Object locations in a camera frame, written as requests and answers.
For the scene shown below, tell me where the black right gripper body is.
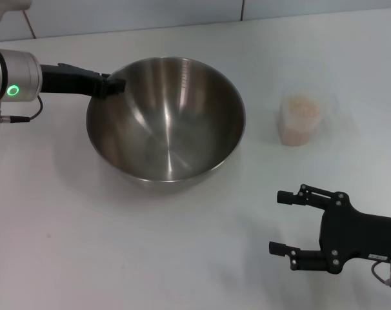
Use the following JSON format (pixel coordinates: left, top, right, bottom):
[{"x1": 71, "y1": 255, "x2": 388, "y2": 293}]
[{"x1": 317, "y1": 191, "x2": 391, "y2": 276}]

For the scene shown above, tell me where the stainless steel mixing bowl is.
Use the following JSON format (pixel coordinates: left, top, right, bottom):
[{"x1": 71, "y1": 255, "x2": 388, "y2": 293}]
[{"x1": 85, "y1": 56, "x2": 246, "y2": 191}]

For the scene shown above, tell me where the clear plastic cup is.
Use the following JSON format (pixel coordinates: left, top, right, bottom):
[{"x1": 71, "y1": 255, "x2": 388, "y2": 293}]
[{"x1": 277, "y1": 89, "x2": 340, "y2": 148}]

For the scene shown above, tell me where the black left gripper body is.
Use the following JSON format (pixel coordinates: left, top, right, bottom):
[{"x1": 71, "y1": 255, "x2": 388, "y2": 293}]
[{"x1": 39, "y1": 62, "x2": 112, "y2": 98}]

